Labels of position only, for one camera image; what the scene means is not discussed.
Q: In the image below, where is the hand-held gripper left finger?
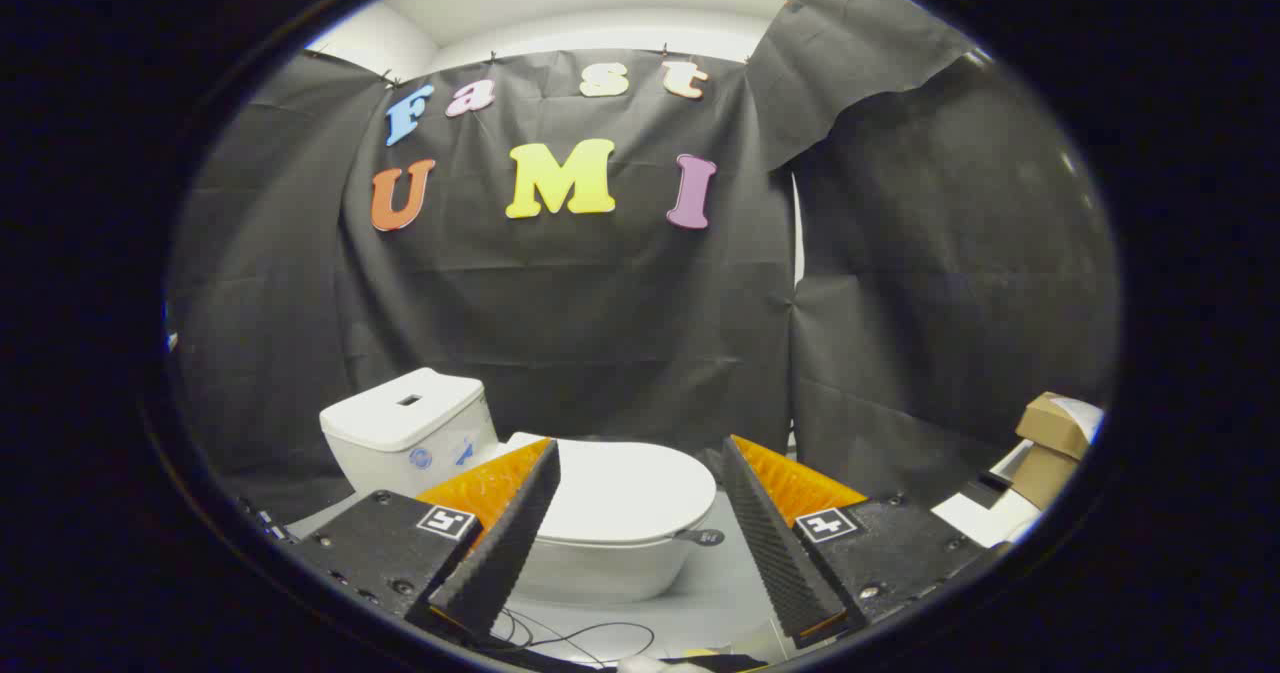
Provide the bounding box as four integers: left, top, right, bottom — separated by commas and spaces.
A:
290, 438, 562, 640

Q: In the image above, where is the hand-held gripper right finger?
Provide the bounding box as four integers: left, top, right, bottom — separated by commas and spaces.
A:
721, 434, 1013, 650

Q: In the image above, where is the white toilet lid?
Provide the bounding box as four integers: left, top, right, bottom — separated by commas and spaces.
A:
497, 432, 719, 545

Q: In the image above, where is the white toilet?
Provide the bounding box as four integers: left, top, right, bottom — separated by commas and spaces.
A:
319, 367, 719, 606

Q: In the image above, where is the white flat box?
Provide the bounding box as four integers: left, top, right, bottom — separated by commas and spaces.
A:
930, 440, 1043, 550

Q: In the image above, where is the black backdrop cloth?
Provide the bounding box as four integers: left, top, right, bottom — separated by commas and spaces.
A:
165, 0, 1122, 526

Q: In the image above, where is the brown cardboard box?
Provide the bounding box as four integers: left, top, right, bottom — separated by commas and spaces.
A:
1016, 392, 1098, 461
1009, 444, 1082, 512

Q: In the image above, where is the thin black cable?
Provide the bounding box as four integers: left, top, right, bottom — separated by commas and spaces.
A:
489, 607, 657, 667

